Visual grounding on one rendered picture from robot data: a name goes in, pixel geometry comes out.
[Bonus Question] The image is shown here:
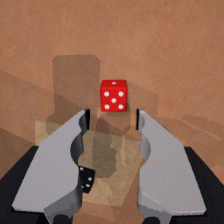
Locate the red die with white pips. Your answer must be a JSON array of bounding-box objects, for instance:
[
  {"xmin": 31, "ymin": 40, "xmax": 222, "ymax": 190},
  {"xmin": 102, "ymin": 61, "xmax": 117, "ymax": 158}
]
[{"xmin": 100, "ymin": 80, "xmax": 128, "ymax": 112}]

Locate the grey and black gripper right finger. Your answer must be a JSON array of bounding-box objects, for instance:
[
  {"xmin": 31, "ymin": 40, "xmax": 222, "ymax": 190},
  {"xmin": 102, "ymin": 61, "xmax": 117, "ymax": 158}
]
[{"xmin": 136, "ymin": 108, "xmax": 224, "ymax": 224}]

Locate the tan mat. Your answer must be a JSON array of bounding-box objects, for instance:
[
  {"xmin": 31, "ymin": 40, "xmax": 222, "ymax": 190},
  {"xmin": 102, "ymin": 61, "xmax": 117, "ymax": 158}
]
[{"xmin": 35, "ymin": 119, "xmax": 143, "ymax": 207}]

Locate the black die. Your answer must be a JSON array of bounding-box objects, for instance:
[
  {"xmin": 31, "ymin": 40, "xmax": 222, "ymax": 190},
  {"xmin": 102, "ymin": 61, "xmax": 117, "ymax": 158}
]
[{"xmin": 78, "ymin": 166, "xmax": 95, "ymax": 194}]

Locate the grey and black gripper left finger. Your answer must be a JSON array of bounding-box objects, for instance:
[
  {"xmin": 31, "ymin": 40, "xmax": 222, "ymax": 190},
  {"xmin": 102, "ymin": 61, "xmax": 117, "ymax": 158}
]
[{"xmin": 0, "ymin": 108, "xmax": 90, "ymax": 224}]

